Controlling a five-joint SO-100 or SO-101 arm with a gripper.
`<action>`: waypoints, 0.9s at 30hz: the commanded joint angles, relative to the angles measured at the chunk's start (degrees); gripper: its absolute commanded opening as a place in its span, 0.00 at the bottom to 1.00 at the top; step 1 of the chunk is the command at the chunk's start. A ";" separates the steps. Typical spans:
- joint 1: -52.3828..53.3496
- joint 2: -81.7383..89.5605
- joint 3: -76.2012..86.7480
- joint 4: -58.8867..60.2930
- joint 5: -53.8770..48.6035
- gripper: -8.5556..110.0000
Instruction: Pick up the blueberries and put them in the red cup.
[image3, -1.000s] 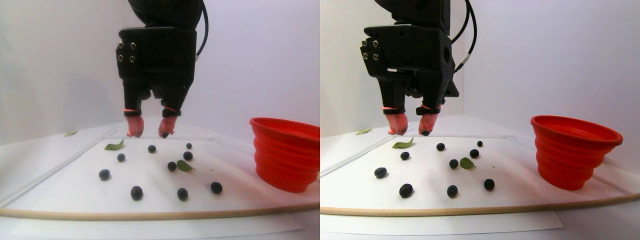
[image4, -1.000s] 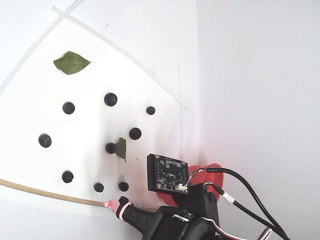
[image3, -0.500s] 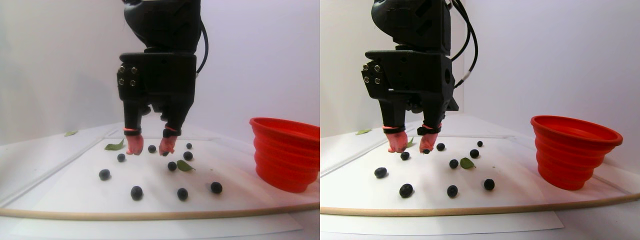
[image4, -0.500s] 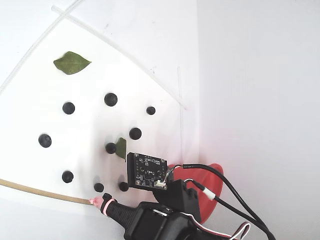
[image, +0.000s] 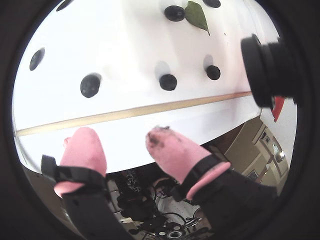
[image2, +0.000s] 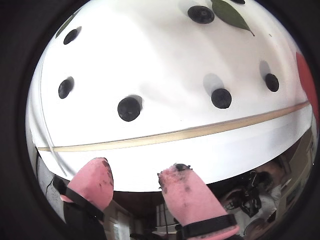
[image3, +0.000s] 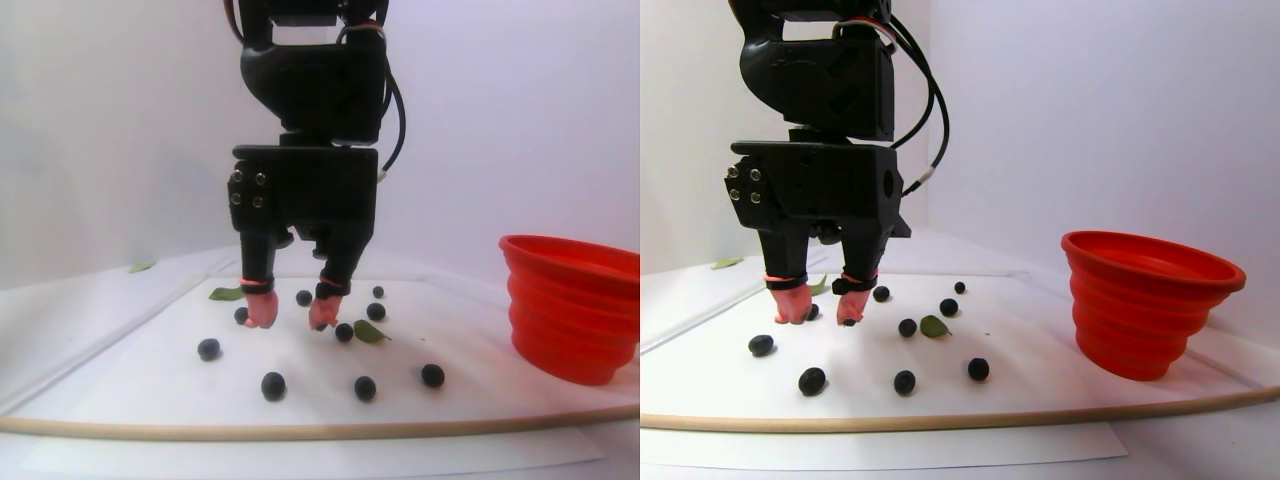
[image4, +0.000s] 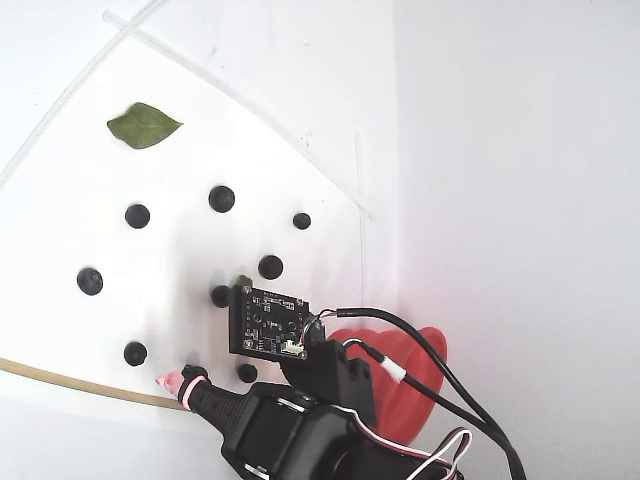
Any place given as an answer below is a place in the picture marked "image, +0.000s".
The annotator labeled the pink padded gripper finger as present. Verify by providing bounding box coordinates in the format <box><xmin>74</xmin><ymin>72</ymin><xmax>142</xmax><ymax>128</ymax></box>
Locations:
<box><xmin>144</xmin><ymin>126</ymin><xmax>282</xmax><ymax>240</ymax></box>
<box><xmin>40</xmin><ymin>126</ymin><xmax>141</xmax><ymax>240</ymax></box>

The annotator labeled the red collapsible silicone cup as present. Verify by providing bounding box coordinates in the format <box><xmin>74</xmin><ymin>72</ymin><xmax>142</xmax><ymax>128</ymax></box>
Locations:
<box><xmin>271</xmin><ymin>96</ymin><xmax>286</xmax><ymax>123</ymax></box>

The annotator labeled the thin wooden stick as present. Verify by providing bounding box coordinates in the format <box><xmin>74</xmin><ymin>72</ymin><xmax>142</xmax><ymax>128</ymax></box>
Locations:
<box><xmin>16</xmin><ymin>91</ymin><xmax>254</xmax><ymax>137</ymax></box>

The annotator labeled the white paper sheet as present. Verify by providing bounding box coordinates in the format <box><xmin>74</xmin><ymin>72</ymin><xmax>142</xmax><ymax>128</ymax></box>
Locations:
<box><xmin>13</xmin><ymin>0</ymin><xmax>298</xmax><ymax>175</ymax></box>

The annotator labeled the green leaf with stem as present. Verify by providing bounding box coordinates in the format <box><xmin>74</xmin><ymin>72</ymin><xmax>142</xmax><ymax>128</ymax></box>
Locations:
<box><xmin>184</xmin><ymin>0</ymin><xmax>211</xmax><ymax>36</ymax></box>

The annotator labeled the black camera lens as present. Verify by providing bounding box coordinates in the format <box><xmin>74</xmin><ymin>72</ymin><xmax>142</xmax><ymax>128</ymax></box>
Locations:
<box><xmin>240</xmin><ymin>33</ymin><xmax>305</xmax><ymax>109</ymax></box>

